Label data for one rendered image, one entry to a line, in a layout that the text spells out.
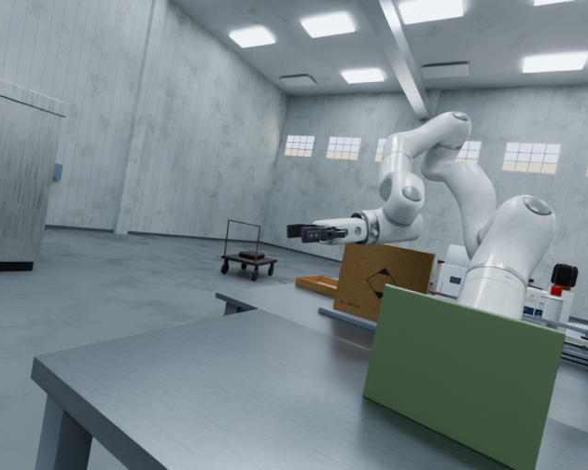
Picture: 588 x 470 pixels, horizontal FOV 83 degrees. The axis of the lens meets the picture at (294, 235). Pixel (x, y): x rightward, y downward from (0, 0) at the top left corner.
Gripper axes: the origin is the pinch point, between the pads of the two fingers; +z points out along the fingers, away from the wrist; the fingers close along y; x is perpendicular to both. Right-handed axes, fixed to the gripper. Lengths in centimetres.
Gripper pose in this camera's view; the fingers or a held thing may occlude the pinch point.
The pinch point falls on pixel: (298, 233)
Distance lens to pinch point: 73.8
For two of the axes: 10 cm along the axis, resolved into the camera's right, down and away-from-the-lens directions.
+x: -0.3, -9.9, -1.2
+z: -9.4, 0.8, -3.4
